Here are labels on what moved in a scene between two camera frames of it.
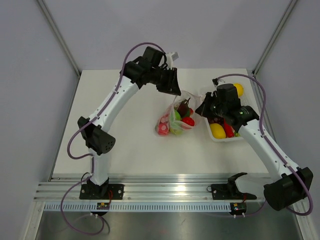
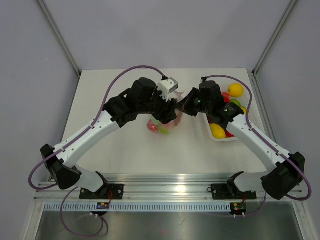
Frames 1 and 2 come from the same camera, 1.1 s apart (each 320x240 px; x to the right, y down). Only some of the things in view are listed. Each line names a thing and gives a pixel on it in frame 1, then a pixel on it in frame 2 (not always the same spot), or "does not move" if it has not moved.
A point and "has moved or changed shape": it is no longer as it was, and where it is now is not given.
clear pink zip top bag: (180, 116) has moved or changed shape
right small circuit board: (238, 208) does not move
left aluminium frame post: (59, 35) does not move
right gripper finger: (204, 108) to (187, 103)
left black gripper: (171, 86) to (170, 114)
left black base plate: (100, 191) does not move
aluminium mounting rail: (143, 189) does not move
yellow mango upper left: (217, 130) does not move
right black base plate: (228, 191) does not move
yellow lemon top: (240, 89) does not move
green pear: (178, 132) to (163, 130)
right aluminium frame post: (268, 50) does not move
